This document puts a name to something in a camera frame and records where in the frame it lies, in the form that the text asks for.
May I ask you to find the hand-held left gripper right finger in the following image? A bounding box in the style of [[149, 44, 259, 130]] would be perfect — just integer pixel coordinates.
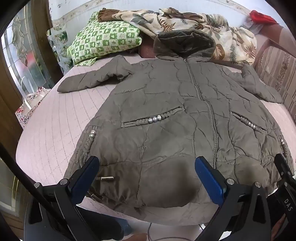
[[195, 156, 270, 241]]

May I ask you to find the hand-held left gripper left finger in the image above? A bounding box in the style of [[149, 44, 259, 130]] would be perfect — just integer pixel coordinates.
[[28, 156, 100, 241]]

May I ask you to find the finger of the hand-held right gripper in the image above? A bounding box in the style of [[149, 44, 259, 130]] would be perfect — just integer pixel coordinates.
[[274, 153, 296, 184]]

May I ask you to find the olive quilted hooded jacket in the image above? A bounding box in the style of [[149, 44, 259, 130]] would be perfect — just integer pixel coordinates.
[[57, 29, 295, 215]]

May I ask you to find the pink quilted bed mattress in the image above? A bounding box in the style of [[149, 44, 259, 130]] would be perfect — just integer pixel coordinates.
[[15, 52, 296, 226]]

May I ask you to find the floral paper gift bag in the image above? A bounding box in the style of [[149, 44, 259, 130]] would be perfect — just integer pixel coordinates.
[[15, 77, 51, 129]]

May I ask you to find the wooden door with glass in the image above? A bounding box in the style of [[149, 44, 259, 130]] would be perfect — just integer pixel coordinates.
[[0, 0, 57, 151]]

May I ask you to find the green white patterned pillow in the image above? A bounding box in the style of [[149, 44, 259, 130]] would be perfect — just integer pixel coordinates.
[[67, 11, 142, 66]]

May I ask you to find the reddish brown pillow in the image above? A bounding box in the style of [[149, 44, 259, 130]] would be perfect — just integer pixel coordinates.
[[138, 37, 160, 59]]

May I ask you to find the grey striped cloth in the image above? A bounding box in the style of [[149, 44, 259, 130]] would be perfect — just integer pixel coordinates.
[[242, 19, 264, 35]]

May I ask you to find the red cloth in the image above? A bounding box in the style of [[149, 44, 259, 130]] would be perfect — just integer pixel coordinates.
[[249, 10, 278, 25]]

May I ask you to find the beige floral blanket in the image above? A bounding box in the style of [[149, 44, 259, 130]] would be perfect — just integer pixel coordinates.
[[112, 8, 258, 66]]

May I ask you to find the brown cloth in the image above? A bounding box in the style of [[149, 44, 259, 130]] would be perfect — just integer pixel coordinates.
[[97, 8, 121, 23]]

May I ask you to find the thick black cable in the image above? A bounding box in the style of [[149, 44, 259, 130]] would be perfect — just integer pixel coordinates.
[[0, 142, 37, 188]]

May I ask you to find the thin floor cable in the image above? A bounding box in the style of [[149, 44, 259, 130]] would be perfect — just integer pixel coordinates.
[[147, 222, 205, 241]]

